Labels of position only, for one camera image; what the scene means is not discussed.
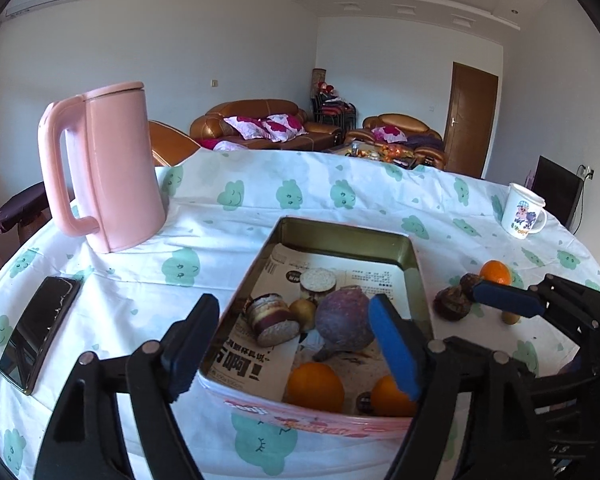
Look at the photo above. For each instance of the pink floral pillow left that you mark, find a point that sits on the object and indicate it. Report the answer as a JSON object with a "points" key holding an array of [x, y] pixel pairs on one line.
{"points": [[247, 127]]}

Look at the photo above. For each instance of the large orange mandarin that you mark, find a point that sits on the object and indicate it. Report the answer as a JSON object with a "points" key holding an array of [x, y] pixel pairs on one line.
{"points": [[315, 386]]}

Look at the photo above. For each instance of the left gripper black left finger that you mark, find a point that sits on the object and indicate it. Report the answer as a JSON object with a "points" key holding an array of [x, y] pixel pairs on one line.
{"points": [[84, 438]]}

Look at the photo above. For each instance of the dark purple passion fruit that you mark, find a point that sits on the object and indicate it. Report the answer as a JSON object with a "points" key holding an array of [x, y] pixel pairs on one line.
{"points": [[342, 321]]}

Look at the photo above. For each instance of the small orange mandarin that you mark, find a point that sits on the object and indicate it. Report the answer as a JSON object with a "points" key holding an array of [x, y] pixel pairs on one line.
{"points": [[387, 400]]}

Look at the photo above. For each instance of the white green cloud tablecloth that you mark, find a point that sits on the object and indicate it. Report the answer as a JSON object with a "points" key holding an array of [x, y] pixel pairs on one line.
{"points": [[222, 206]]}

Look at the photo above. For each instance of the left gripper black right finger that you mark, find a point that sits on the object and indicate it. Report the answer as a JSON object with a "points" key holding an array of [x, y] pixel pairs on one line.
{"points": [[502, 439]]}

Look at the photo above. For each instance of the stacked dark chairs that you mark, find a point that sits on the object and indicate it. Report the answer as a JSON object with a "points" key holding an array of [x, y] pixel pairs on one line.
{"points": [[327, 106]]}

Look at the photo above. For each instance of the dark purple chair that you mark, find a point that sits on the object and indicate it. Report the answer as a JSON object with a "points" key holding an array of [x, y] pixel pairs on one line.
{"points": [[26, 212]]}

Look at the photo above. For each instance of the brown leather small sofa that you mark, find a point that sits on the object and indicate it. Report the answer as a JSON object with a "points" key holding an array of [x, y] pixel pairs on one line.
{"points": [[420, 137]]}

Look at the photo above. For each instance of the pink metal tin box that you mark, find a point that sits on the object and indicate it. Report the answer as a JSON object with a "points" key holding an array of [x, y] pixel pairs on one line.
{"points": [[333, 239]]}

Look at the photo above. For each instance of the sugarcane piece in tin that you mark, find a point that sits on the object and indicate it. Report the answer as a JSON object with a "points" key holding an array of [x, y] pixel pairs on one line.
{"points": [[316, 284]]}

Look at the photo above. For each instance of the cluttered coffee table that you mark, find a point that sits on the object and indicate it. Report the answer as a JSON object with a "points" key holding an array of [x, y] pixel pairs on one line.
{"points": [[395, 154]]}

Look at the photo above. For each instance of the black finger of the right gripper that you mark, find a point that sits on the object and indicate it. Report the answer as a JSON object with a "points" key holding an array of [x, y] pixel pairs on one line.
{"points": [[508, 299]]}

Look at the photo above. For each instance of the small yellow-brown longan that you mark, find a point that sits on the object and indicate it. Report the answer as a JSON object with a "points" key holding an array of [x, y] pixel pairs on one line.
{"points": [[303, 311]]}

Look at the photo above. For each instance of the pink electric kettle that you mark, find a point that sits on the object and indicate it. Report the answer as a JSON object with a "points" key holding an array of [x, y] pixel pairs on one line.
{"points": [[97, 167]]}

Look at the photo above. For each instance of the brown wooden door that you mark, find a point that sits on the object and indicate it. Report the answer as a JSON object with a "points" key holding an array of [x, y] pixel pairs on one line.
{"points": [[471, 112]]}

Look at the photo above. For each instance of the black smartphone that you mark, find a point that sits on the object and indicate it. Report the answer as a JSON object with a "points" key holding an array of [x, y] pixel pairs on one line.
{"points": [[30, 341]]}

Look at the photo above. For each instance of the white cartoon mug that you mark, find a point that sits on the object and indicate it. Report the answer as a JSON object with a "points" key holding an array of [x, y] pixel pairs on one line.
{"points": [[524, 212]]}

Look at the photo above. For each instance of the black television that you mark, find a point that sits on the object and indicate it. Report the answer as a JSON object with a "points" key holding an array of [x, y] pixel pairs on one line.
{"points": [[560, 188]]}

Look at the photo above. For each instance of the pink floral pillow right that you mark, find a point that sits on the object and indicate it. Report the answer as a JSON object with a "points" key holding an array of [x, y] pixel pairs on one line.
{"points": [[283, 127]]}

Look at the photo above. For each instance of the pink floral pillow small sofa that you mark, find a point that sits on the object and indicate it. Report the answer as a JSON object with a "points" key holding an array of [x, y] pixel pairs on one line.
{"points": [[389, 134]]}

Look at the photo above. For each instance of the dark brown mangosteen front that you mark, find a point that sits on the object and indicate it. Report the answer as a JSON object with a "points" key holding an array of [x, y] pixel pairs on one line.
{"points": [[452, 304]]}

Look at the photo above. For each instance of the brown leather long sofa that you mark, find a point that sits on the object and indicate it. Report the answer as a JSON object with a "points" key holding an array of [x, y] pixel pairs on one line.
{"points": [[210, 129]]}

